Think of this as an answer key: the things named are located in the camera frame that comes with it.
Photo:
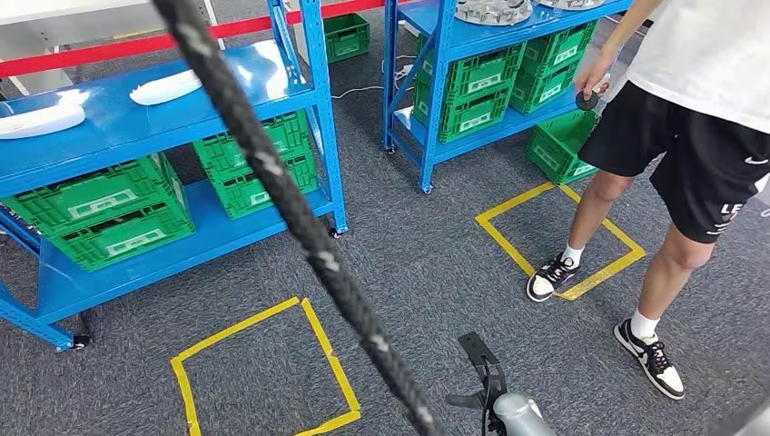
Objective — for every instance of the person's right hand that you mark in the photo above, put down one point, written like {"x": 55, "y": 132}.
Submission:
{"x": 592, "y": 75}

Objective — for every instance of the black and white handheld remote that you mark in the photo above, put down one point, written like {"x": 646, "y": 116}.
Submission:
{"x": 586, "y": 101}

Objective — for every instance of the white moulded plastic part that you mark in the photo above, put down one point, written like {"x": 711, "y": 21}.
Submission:
{"x": 36, "y": 120}
{"x": 165, "y": 88}

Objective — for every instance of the person's right forearm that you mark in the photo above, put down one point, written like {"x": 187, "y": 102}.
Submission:
{"x": 619, "y": 30}

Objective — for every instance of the robot grey shoulder shell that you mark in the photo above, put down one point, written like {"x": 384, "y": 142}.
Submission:
{"x": 746, "y": 424}

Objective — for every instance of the blue steel shelf rack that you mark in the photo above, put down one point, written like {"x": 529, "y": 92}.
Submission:
{"x": 475, "y": 37}
{"x": 120, "y": 129}

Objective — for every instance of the green plastic crate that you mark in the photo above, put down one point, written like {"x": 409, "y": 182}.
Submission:
{"x": 102, "y": 203}
{"x": 469, "y": 117}
{"x": 129, "y": 243}
{"x": 544, "y": 90}
{"x": 347, "y": 37}
{"x": 562, "y": 48}
{"x": 240, "y": 198}
{"x": 556, "y": 150}
{"x": 219, "y": 153}
{"x": 481, "y": 72}

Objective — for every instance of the silver wheel hubcap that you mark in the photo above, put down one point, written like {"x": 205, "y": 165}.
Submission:
{"x": 493, "y": 11}
{"x": 568, "y": 3}

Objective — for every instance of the person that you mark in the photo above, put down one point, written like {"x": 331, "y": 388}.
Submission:
{"x": 710, "y": 60}

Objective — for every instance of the yellow floor tape square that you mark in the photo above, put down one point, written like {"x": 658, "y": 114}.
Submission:
{"x": 240, "y": 330}
{"x": 514, "y": 203}

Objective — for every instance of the white power strip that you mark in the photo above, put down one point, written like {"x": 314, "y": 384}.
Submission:
{"x": 402, "y": 72}

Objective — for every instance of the person's right foot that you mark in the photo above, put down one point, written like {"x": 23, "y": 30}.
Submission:
{"x": 550, "y": 278}

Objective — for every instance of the person's foot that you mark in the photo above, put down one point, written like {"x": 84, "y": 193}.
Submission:
{"x": 550, "y": 278}
{"x": 652, "y": 361}

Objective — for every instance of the person's left foot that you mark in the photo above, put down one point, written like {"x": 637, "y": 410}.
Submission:
{"x": 652, "y": 361}

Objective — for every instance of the red barrier belt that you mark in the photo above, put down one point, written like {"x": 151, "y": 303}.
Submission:
{"x": 120, "y": 51}

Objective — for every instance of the white top table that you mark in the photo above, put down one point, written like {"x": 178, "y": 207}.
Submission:
{"x": 60, "y": 9}

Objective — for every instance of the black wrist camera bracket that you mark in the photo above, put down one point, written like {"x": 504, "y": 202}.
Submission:
{"x": 478, "y": 349}

